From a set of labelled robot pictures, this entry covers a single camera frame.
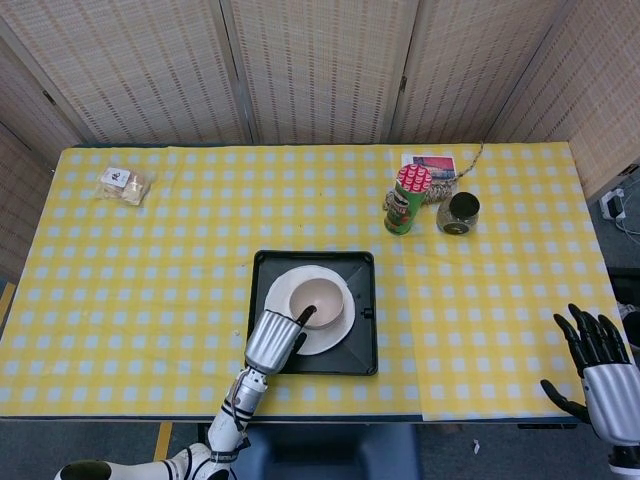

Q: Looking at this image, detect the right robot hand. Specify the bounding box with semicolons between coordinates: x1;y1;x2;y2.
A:
539;302;640;446

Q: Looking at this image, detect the white paper plate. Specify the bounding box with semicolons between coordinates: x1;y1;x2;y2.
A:
263;264;357;356

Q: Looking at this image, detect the glass spice jar black lid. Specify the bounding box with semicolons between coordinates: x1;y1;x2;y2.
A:
436;192;481;235

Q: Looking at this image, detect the red picture card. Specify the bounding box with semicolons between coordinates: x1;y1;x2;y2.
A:
400;153;459;184

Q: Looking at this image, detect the clear bag of snacks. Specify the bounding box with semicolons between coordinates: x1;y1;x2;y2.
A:
96;166;157;207

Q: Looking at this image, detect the speckled rope bundle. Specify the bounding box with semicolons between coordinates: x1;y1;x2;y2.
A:
382;142;486;211

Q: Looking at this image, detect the green Pringles can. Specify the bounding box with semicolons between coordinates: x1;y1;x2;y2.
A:
383;163;434;236

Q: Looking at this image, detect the plain beige bowl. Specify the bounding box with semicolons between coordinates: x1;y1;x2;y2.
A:
289;278;345;326

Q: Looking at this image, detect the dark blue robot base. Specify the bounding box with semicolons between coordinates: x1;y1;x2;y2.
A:
234;424;421;480

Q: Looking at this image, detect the woven folding screen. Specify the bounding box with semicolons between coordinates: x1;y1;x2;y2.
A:
0;0;640;281

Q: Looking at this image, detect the yellow checkered tablecloth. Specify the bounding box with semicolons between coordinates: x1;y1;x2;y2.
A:
0;144;632;421

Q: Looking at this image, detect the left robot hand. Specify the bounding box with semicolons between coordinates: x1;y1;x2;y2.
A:
243;304;317;375

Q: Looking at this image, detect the white power strip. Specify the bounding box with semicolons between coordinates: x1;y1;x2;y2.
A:
599;188;629;221

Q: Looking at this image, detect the black square plastic tray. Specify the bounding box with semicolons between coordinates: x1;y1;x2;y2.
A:
243;249;380;376

